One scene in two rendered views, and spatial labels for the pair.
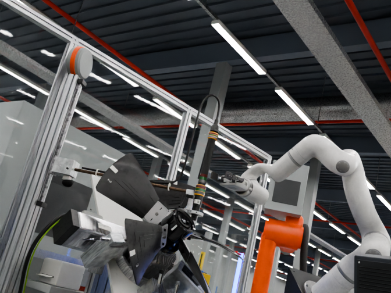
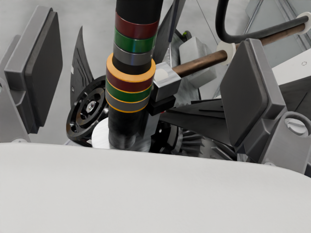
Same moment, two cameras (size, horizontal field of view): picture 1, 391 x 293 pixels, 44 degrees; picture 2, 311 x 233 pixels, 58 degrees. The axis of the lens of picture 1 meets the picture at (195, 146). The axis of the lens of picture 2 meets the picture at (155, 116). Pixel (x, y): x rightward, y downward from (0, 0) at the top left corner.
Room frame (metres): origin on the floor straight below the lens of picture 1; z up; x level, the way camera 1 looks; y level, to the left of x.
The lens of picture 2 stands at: (2.14, -0.21, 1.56)
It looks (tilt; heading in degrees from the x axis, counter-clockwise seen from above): 50 degrees down; 120
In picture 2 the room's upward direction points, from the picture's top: 15 degrees clockwise
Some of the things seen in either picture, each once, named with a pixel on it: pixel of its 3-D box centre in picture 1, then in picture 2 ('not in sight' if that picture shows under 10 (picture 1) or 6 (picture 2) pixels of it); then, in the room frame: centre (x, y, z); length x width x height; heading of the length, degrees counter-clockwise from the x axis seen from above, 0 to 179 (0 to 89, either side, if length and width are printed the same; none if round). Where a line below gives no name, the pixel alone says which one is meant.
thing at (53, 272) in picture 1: (58, 272); not in sight; (2.32, 0.47, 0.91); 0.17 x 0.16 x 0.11; 42
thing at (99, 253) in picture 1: (102, 252); not in sight; (1.84, 0.24, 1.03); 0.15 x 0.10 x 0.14; 42
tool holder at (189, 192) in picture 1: (195, 203); (132, 114); (2.02, -0.05, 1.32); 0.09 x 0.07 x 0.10; 77
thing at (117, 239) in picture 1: (115, 239); not in sight; (1.80, 0.20, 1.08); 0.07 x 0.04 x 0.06; 142
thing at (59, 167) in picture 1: (64, 167); not in sight; (2.16, 0.55, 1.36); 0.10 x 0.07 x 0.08; 77
